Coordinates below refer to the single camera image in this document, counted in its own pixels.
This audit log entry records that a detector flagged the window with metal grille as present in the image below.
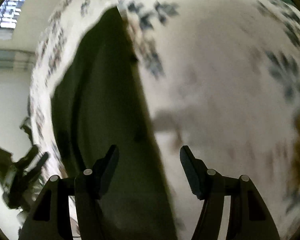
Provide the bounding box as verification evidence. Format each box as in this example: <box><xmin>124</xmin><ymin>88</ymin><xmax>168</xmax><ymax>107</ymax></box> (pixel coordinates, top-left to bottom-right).
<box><xmin>0</xmin><ymin>0</ymin><xmax>26</xmax><ymax>40</ymax></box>

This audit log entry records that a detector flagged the green curtain left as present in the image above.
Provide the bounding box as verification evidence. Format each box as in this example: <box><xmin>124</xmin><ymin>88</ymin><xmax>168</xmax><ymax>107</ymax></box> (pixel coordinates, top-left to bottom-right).
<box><xmin>0</xmin><ymin>49</ymin><xmax>36</xmax><ymax>70</ymax></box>

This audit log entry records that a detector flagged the floral bed blanket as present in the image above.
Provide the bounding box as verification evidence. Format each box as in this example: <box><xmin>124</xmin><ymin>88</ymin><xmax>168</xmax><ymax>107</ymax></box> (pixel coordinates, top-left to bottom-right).
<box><xmin>30</xmin><ymin>0</ymin><xmax>300</xmax><ymax>239</ymax></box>

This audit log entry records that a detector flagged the black striped sweater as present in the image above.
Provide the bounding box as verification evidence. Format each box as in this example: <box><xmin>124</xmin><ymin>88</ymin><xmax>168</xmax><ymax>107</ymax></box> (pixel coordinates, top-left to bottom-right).
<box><xmin>51</xmin><ymin>8</ymin><xmax>177</xmax><ymax>239</ymax></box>

